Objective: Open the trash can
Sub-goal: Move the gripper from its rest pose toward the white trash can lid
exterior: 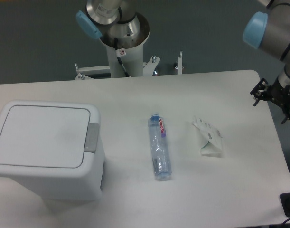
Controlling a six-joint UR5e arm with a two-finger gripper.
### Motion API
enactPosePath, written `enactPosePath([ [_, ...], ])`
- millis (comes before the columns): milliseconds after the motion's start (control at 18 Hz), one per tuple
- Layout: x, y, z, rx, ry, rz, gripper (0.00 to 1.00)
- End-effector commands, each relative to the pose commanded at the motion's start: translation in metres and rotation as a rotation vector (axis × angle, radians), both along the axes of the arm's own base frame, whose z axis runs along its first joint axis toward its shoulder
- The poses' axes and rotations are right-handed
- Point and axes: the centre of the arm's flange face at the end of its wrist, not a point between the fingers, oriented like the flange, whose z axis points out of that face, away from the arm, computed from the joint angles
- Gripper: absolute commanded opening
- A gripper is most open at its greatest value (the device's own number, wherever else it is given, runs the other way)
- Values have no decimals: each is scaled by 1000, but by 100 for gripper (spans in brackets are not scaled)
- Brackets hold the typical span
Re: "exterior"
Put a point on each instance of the white folded paper carton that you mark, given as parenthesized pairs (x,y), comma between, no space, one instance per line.
(210,138)

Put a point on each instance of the white push-lid trash can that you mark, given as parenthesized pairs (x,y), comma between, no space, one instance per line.
(53,149)

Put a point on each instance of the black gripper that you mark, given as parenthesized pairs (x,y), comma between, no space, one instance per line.
(280,96)

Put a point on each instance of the clear plastic water bottle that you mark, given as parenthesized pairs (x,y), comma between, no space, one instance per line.
(159,147)

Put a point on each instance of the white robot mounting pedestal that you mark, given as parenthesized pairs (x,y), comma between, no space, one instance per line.
(124,46)

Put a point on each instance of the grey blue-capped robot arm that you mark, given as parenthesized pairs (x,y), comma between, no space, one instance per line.
(269,32)

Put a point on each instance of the black device at table edge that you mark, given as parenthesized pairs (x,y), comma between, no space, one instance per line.
(285,201)

